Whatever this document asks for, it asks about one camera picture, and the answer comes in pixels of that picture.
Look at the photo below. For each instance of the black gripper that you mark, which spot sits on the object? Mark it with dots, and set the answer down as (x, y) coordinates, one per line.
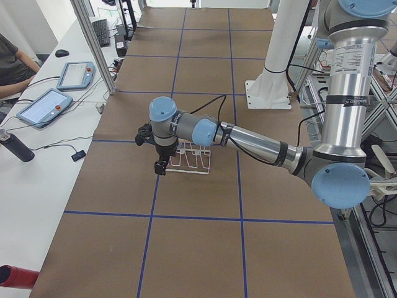
(162, 152)

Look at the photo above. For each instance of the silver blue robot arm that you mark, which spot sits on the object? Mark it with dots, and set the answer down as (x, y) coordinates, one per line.
(333, 169)

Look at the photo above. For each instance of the small black device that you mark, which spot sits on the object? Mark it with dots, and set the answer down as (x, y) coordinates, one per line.
(78, 155)

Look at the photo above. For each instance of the far teach pendant tablet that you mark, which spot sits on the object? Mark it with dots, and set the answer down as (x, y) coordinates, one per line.
(76, 76)

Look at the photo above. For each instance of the teach pendant tablet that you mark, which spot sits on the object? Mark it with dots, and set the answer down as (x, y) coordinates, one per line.
(45, 108)
(76, 76)

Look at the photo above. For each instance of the near teach pendant tablet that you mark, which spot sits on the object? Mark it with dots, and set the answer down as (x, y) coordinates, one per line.
(45, 108)

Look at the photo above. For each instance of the black keyboard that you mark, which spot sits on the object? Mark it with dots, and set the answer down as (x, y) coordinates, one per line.
(101, 31)

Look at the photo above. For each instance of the black computer mouse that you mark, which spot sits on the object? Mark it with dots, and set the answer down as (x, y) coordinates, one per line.
(61, 53)

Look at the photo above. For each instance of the black water bottle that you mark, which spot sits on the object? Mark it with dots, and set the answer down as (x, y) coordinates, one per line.
(15, 146)

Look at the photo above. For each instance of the seated person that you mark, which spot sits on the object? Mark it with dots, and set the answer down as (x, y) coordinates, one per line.
(17, 69)

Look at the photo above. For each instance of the red cylinder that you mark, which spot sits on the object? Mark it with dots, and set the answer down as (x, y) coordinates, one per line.
(19, 278)

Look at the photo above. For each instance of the white wire cup holder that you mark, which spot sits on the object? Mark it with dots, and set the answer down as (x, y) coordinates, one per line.
(190, 158)

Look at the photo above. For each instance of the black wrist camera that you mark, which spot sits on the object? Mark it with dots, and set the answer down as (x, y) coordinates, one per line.
(145, 135)

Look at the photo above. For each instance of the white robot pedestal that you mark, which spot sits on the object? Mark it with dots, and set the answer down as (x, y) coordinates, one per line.
(270, 89)

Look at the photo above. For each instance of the aluminium frame post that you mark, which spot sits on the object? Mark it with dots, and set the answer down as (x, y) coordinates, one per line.
(85, 23)

